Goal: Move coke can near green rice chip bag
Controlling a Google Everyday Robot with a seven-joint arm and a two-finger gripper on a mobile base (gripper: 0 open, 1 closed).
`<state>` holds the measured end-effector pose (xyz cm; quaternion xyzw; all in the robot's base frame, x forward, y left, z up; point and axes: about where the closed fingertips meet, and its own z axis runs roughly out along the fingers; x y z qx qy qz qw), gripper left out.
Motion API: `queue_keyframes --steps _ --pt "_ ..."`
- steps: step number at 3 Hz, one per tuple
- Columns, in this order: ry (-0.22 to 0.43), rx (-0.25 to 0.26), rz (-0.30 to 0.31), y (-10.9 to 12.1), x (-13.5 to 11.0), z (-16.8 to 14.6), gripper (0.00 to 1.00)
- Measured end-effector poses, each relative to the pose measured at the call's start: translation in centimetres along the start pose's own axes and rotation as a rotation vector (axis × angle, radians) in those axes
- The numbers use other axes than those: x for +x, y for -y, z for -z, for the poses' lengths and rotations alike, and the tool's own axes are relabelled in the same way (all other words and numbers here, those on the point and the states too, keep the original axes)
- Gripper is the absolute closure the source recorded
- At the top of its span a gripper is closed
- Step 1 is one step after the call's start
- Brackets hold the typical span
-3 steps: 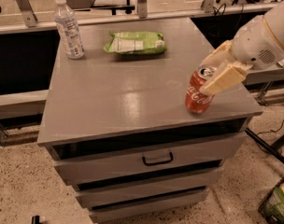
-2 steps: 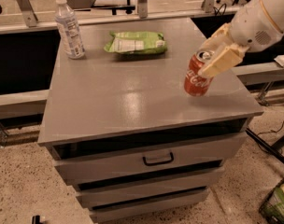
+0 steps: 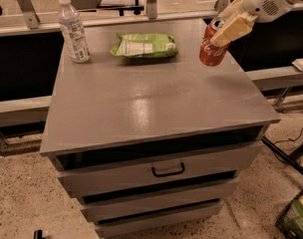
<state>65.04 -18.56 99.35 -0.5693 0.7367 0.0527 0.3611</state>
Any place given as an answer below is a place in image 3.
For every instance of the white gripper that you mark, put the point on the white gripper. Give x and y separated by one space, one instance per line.
263 2

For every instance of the red coke can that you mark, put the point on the red coke can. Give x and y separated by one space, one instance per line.
210 54

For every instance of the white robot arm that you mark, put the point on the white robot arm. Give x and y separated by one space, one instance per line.
241 15

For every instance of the green rice chip bag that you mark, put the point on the green rice chip bag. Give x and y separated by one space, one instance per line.
145 46

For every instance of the grey drawer cabinet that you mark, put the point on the grey drawer cabinet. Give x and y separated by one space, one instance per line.
117 109

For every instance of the clear plastic water bottle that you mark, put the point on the clear plastic water bottle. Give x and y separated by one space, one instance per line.
73 32

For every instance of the green black basket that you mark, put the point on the green black basket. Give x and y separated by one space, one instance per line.
290 221

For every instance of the top grey drawer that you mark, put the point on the top grey drawer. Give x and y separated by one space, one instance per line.
97 180

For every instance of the grey drawer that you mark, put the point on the grey drawer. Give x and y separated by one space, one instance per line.
155 201
158 219
97 180

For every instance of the middle grey drawer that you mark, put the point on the middle grey drawer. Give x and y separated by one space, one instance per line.
155 201

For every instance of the bottom grey drawer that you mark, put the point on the bottom grey drawer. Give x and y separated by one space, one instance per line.
158 219

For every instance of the black drawer handle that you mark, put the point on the black drawer handle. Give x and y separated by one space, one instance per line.
168 171

